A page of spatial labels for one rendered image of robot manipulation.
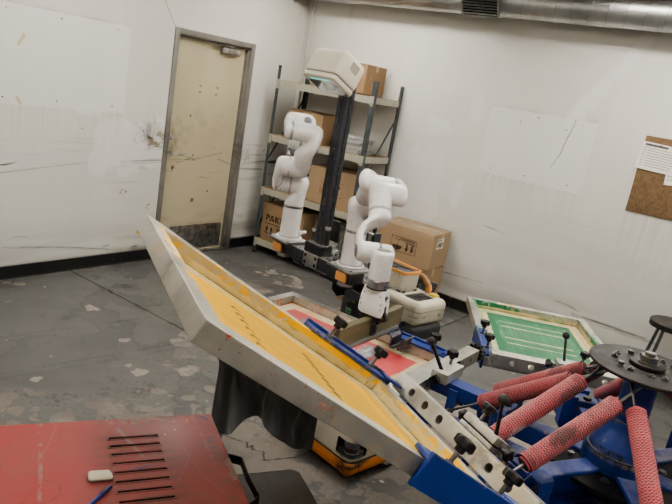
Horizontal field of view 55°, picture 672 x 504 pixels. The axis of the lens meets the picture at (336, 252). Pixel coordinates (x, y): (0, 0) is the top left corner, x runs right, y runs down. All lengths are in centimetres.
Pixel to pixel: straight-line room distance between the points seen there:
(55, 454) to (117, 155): 463
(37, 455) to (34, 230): 430
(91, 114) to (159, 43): 88
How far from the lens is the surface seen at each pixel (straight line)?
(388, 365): 237
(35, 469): 140
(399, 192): 239
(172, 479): 137
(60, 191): 567
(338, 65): 274
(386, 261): 217
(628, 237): 580
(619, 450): 196
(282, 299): 275
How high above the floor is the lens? 189
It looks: 14 degrees down
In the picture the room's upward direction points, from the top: 10 degrees clockwise
